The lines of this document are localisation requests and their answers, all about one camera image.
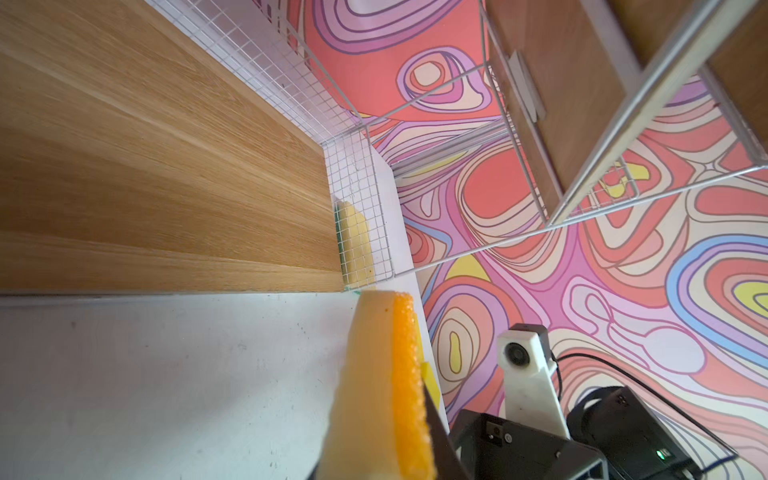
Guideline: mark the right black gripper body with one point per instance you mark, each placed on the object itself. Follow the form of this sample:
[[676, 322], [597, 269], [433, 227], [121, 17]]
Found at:
[[489, 447]]

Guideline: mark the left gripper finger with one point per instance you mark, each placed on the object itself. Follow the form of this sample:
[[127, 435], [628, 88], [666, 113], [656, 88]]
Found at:
[[447, 463]]

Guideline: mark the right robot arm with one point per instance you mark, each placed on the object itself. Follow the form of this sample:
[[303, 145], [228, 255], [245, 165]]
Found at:
[[613, 435]]

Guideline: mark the yellow sponge beside shelf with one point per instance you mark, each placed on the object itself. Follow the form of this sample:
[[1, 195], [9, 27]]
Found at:
[[354, 246]]

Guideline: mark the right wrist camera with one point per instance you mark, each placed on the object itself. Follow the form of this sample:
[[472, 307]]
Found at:
[[530, 399]]

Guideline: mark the white wire wooden shelf rack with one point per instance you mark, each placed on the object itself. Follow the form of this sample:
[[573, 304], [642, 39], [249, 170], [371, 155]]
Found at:
[[201, 146]]

